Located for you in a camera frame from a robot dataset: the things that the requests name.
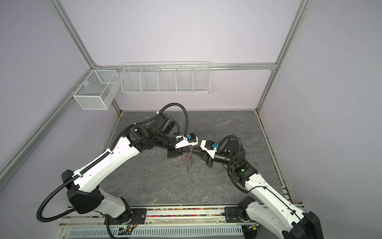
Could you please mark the white vented cable duct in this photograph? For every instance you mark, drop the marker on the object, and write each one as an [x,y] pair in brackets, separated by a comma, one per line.
[157,232]

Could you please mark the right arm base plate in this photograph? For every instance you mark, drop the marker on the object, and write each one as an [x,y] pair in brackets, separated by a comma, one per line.
[237,214]

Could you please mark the aluminium frame profiles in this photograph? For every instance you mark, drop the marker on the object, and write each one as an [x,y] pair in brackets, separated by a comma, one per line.
[40,65]

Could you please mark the white wire basket long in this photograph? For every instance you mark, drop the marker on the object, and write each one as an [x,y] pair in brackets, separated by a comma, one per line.
[166,78]

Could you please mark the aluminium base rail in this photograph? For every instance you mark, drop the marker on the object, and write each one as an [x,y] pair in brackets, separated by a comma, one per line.
[175,216]

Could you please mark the metal keyring with shoe plate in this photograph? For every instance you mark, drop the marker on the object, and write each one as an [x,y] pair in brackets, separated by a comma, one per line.
[190,160]

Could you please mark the white mesh box basket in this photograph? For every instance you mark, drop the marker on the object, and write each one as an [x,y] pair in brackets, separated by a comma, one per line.
[98,90]

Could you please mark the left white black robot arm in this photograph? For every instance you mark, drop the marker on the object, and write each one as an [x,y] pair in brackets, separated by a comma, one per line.
[83,190]

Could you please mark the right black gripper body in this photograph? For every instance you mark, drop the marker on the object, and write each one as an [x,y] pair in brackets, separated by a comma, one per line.
[210,161]

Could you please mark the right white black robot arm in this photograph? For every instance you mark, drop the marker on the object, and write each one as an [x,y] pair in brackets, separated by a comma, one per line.
[263,204]

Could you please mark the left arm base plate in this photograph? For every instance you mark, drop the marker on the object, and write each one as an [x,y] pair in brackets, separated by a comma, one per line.
[135,216]

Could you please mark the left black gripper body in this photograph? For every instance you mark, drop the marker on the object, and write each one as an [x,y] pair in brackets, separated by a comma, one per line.
[175,152]

